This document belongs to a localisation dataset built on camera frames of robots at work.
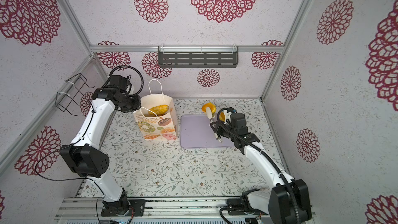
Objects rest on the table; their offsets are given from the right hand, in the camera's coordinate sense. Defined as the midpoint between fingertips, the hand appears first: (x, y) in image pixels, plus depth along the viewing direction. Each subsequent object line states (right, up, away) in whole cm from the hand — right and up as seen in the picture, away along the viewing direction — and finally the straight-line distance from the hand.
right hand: (211, 122), depth 80 cm
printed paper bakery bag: (-27, +1, -1) cm, 27 cm away
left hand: (-38, +7, +3) cm, 38 cm away
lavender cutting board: (-8, -8, +23) cm, 25 cm away
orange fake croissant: (-30, +7, +12) cm, 33 cm away
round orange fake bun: (+1, +9, +8) cm, 12 cm away
